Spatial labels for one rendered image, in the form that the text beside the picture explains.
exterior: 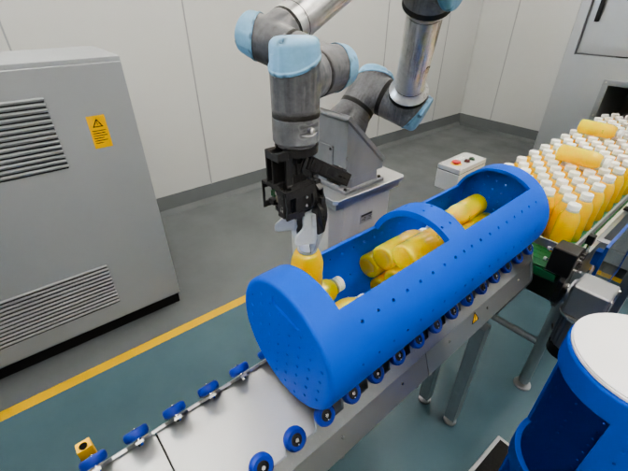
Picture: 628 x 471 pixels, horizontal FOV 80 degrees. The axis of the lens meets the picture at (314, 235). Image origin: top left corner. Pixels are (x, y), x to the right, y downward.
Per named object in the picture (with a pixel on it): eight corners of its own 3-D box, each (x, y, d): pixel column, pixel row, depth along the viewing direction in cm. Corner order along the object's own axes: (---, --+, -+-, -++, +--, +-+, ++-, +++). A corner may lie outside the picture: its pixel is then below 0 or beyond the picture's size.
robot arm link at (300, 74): (334, 35, 54) (302, 39, 48) (332, 112, 60) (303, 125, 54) (289, 33, 57) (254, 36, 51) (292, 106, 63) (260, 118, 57)
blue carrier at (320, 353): (245, 337, 89) (242, 249, 71) (449, 219, 137) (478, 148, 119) (322, 436, 74) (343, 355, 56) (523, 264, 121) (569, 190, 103)
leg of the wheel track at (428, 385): (416, 398, 183) (439, 304, 149) (422, 392, 186) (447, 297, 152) (425, 406, 179) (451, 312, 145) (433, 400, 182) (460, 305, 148)
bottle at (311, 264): (312, 287, 87) (314, 231, 77) (326, 307, 82) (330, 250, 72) (286, 297, 85) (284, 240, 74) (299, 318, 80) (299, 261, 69)
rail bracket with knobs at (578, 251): (536, 269, 124) (547, 244, 118) (546, 261, 128) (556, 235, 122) (569, 284, 117) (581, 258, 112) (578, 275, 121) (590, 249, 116)
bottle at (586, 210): (579, 244, 136) (598, 204, 127) (558, 239, 139) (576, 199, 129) (578, 235, 141) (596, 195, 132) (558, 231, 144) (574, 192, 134)
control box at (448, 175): (434, 185, 155) (437, 162, 149) (460, 173, 166) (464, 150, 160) (454, 193, 148) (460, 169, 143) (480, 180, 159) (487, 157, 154)
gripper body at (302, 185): (263, 209, 67) (257, 143, 60) (300, 195, 71) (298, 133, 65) (288, 226, 62) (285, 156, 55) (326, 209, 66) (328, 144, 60)
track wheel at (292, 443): (278, 434, 69) (282, 436, 68) (296, 419, 72) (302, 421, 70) (287, 455, 70) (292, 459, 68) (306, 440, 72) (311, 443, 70)
